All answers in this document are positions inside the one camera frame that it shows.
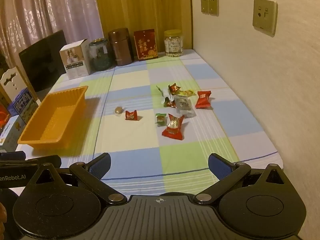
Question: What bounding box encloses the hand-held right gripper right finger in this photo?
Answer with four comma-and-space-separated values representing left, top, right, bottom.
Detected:
194, 153, 298, 205

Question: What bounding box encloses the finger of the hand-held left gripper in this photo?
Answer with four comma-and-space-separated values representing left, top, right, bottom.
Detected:
0, 152, 26, 161
26, 155, 62, 168

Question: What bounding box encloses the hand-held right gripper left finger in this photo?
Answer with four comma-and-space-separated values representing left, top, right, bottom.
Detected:
25, 152, 128, 205

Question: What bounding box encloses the orange plastic tray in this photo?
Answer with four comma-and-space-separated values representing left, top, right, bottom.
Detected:
17, 85, 89, 151

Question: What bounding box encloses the large red candy packet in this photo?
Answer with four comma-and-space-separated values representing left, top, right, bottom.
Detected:
162, 114, 185, 140

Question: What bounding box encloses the small red candy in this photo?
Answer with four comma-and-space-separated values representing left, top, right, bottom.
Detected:
125, 110, 139, 121

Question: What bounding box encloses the red snack packet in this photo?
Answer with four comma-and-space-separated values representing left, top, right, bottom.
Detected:
195, 90, 212, 109

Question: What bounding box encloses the silver snack packet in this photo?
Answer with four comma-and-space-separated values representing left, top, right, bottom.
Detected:
174, 95, 197, 118

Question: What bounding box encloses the green candy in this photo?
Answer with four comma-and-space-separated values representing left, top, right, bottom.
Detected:
155, 113, 167, 127

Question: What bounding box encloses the person's left hand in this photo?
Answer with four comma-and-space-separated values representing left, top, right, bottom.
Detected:
0, 202, 7, 235

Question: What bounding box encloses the light blue box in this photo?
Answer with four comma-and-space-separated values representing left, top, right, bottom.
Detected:
0, 115, 27, 153

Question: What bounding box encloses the red gift bag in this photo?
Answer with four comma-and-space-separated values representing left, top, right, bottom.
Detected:
0, 104, 11, 130

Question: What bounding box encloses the blue carton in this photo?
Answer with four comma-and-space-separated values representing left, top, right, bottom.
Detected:
7, 88, 39, 125

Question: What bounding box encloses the white product box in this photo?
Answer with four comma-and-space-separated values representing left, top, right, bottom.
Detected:
59, 39, 92, 80

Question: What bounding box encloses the glass jar with dark contents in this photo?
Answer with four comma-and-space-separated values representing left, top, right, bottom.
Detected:
88, 38, 112, 71

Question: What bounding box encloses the brown metal canister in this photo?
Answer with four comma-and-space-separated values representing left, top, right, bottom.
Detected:
108, 28, 133, 67

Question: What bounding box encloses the clear plastic jar yellow lid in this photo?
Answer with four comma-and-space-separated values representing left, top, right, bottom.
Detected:
164, 29, 184, 58

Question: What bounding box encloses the red gift box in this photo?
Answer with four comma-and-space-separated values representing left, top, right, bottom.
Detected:
134, 29, 158, 61

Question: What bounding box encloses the pink sheer curtain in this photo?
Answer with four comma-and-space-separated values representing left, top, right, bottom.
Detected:
0, 0, 104, 80

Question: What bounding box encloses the yellow curtain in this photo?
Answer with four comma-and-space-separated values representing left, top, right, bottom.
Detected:
94, 0, 193, 55

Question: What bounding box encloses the beige antenna wall outlet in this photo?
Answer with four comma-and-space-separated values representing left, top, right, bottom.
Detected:
252, 0, 278, 35

